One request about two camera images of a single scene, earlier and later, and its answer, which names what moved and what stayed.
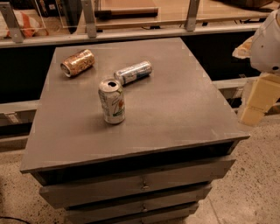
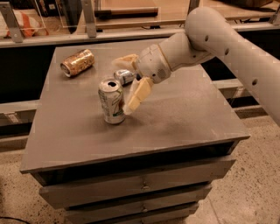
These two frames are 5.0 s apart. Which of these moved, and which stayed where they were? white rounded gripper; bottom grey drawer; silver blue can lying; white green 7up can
Moved: white rounded gripper
Stayed: white green 7up can; bottom grey drawer; silver blue can lying
